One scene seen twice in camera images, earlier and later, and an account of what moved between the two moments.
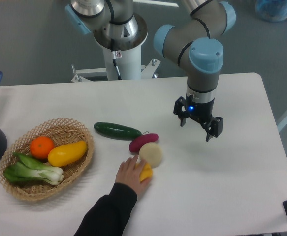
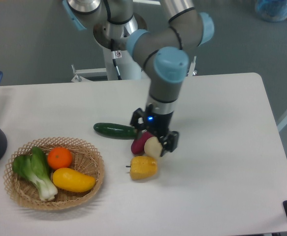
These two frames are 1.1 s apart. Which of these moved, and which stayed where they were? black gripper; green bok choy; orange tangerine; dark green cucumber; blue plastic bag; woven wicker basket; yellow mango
Moved: black gripper; yellow mango; woven wicker basket; orange tangerine
Stayed: dark green cucumber; blue plastic bag; green bok choy
